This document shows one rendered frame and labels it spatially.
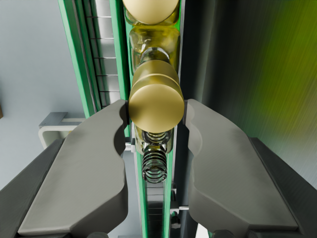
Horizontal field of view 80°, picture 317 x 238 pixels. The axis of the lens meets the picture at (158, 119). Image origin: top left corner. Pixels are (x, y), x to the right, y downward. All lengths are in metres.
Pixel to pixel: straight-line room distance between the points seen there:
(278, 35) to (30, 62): 0.59
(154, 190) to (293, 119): 0.54
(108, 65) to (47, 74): 0.26
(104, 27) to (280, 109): 0.34
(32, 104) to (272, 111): 0.65
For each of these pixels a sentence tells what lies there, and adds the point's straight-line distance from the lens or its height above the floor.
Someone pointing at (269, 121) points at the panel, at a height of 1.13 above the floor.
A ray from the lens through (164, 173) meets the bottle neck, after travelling 0.22.
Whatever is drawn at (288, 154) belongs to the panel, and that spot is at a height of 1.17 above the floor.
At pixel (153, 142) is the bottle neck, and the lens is 0.19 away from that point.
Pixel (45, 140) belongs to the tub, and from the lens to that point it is 0.66.
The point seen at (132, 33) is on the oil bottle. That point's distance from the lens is 0.22.
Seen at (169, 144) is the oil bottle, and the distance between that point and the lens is 0.26.
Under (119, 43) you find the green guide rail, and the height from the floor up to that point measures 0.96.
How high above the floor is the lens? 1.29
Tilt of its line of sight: 58 degrees down
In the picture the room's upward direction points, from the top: 178 degrees clockwise
